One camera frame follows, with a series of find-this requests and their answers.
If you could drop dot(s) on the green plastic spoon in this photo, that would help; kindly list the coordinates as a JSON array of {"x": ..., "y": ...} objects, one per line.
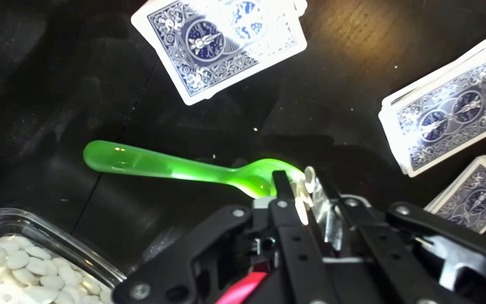
[{"x": 159, "y": 166}]

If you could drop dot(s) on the clear container of white seeds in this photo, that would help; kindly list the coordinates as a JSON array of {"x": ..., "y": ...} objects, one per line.
[{"x": 24, "y": 264}]

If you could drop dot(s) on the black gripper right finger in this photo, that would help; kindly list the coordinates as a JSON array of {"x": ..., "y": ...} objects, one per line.
[{"x": 328, "y": 212}]

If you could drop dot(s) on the playing card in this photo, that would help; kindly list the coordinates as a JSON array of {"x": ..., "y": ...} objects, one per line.
[
  {"x": 446, "y": 107},
  {"x": 215, "y": 44}
]

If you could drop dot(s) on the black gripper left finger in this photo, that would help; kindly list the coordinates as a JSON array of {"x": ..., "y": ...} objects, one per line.
[{"x": 288, "y": 203}]

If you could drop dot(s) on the playing card middle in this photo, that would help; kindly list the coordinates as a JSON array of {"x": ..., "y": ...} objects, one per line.
[{"x": 446, "y": 107}]

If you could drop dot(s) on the playing card right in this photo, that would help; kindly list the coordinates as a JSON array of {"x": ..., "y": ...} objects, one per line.
[{"x": 215, "y": 44}]

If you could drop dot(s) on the blue playing card deck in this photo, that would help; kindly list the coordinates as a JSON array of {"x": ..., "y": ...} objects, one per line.
[{"x": 480, "y": 196}]

